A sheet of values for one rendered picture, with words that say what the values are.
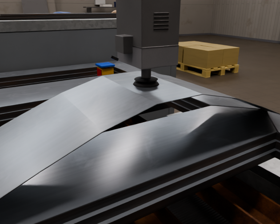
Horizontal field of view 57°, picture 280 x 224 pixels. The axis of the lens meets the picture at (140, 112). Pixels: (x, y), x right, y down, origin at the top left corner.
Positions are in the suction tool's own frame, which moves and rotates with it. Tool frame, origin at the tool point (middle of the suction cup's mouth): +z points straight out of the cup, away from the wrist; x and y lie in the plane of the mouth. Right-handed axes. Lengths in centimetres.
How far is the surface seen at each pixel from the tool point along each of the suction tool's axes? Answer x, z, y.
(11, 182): -21.8, 4.8, 8.6
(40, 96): -12.2, 10.1, -38.9
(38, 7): 123, -20, -936
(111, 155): -6.9, 10.2, 0.3
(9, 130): -21.1, 4.2, -4.7
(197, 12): 787, 1, -925
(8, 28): -15, -6, -80
